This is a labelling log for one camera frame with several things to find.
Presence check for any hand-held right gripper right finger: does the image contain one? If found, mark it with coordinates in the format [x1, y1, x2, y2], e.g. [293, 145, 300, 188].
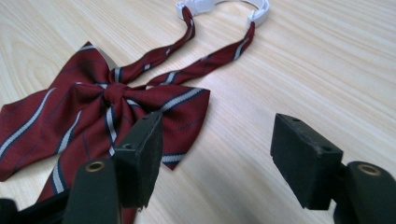
[270, 113, 344, 211]

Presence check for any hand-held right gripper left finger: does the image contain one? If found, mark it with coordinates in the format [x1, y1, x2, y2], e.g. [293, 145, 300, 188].
[113, 111, 164, 209]

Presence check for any red striped bow tie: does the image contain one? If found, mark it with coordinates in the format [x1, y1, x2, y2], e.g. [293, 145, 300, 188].
[0, 0, 271, 224]

